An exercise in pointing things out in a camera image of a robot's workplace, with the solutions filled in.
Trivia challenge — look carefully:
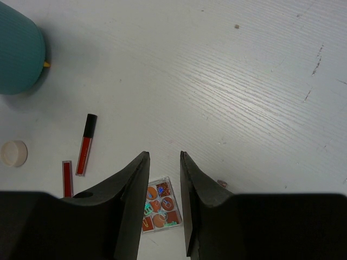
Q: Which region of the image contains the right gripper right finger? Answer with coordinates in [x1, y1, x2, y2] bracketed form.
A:
[180, 152, 346, 259]

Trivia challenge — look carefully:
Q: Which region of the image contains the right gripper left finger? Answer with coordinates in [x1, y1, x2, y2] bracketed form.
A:
[1, 152, 150, 259]

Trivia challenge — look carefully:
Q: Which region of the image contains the red lip gloss right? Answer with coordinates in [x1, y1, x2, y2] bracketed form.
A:
[217, 180, 228, 188]

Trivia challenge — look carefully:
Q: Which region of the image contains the red lip gloss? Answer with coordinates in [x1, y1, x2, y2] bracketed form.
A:
[75, 114, 98, 176]
[217, 180, 228, 188]
[62, 160, 73, 198]

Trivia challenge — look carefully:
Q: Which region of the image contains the eyeshadow palette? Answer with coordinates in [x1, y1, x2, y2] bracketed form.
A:
[142, 177, 182, 233]

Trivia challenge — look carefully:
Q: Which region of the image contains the red lip gloss lower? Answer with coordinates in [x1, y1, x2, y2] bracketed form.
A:
[62, 160, 73, 198]

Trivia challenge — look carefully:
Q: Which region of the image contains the red lip gloss upper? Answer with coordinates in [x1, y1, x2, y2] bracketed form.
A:
[75, 114, 98, 176]

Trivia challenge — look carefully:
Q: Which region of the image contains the round beige compact jar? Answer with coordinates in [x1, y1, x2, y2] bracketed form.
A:
[1, 140, 28, 167]

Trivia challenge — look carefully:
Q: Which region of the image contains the teal round organizer container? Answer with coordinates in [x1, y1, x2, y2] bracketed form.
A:
[1, 3, 46, 95]

